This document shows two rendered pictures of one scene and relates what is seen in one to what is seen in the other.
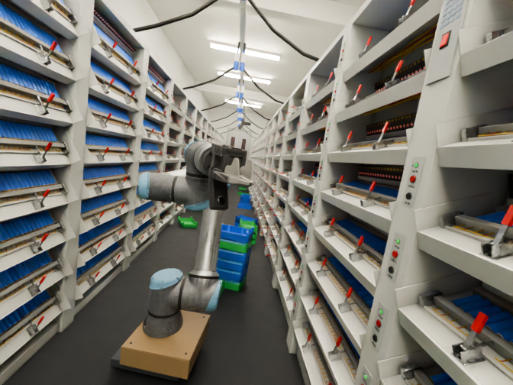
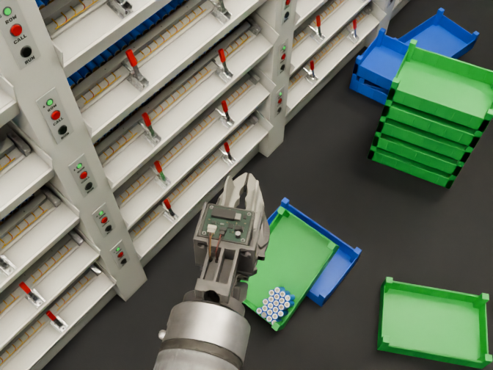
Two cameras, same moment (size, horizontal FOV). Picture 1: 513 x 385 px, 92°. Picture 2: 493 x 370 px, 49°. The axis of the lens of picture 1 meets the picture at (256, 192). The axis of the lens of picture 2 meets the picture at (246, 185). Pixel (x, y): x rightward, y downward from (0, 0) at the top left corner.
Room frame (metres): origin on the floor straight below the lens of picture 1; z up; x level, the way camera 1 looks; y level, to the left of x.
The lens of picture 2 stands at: (0.82, 0.30, 1.60)
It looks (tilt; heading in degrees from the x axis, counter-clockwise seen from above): 58 degrees down; 224
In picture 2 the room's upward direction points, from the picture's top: straight up
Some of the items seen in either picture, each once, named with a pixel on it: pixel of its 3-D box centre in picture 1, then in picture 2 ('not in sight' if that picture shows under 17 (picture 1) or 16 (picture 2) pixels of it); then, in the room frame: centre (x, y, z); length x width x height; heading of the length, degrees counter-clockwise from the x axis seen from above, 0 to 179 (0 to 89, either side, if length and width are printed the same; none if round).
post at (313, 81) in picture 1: (301, 186); not in sight; (2.02, -0.36, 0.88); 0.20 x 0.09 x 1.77; 95
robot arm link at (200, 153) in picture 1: (212, 160); (204, 332); (0.72, 0.14, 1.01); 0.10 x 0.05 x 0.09; 123
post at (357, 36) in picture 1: (333, 200); not in sight; (1.32, -0.42, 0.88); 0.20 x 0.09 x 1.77; 95
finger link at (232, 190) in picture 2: (247, 172); (229, 191); (0.57, 0.03, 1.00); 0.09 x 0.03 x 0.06; 33
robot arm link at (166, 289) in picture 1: (167, 289); not in sight; (1.14, 0.36, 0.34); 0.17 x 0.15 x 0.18; 94
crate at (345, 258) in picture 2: not in sight; (302, 249); (0.17, -0.09, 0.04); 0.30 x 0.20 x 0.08; 95
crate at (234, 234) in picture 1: (233, 231); not in sight; (1.94, 0.14, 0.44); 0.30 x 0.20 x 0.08; 81
